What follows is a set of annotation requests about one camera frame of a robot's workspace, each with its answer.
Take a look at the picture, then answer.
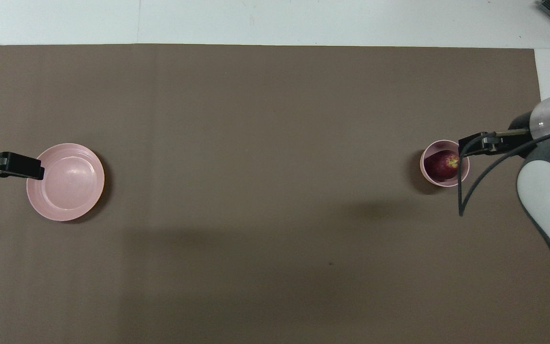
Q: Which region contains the pink plate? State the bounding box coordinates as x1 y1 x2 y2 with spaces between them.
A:
26 143 105 222

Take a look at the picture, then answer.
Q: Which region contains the pink bowl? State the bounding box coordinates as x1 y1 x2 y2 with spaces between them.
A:
420 140 470 188

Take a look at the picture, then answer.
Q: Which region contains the brown table mat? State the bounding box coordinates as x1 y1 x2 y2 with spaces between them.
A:
0 44 550 344

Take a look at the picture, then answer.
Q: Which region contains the dark red apple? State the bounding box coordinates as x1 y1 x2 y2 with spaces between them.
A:
424 150 460 181

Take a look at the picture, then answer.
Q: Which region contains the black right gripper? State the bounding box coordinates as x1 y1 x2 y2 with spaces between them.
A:
459 111 538 159

